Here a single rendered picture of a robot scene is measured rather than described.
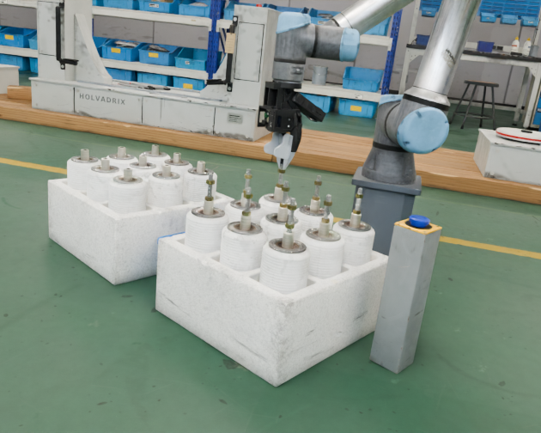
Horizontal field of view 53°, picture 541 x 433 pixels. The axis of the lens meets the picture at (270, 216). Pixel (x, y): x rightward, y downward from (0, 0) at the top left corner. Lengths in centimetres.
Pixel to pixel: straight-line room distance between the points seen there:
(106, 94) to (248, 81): 87
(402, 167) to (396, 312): 49
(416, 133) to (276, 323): 59
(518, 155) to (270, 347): 219
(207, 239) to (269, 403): 37
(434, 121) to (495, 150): 166
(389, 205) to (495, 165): 156
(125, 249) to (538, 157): 221
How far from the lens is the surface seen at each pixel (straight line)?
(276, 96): 131
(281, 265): 104
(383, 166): 150
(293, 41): 129
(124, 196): 142
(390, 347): 119
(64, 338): 123
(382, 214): 152
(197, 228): 119
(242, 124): 310
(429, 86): 138
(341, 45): 131
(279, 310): 102
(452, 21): 139
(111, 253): 142
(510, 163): 303
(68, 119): 351
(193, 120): 320
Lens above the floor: 63
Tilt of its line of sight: 18 degrees down
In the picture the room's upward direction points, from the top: 6 degrees clockwise
